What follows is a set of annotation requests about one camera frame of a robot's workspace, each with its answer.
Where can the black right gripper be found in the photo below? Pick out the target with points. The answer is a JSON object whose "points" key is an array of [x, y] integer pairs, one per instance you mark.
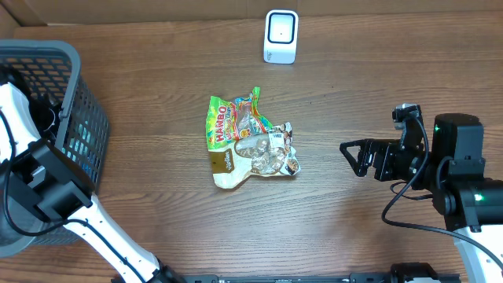
{"points": [[365, 155]]}

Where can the beige mushroom snack bag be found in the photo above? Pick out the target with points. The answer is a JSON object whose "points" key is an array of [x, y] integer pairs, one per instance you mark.
{"points": [[267, 155]]}

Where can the green Haribo candy bag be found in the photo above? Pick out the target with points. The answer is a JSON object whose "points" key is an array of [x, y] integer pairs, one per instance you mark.
{"points": [[231, 121]]}

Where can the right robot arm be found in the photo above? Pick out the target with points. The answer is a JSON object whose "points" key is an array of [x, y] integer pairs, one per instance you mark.
{"points": [[450, 168]]}

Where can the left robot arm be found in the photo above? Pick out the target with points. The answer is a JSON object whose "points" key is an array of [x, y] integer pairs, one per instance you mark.
{"points": [[43, 190]]}

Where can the white barcode scanner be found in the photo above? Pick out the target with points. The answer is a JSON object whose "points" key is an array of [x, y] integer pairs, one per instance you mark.
{"points": [[281, 34]]}

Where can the grey plastic shopping basket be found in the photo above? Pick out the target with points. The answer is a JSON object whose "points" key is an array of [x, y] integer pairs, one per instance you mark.
{"points": [[52, 69]]}

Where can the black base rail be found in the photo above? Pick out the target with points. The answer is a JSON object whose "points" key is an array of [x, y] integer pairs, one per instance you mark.
{"points": [[399, 273]]}

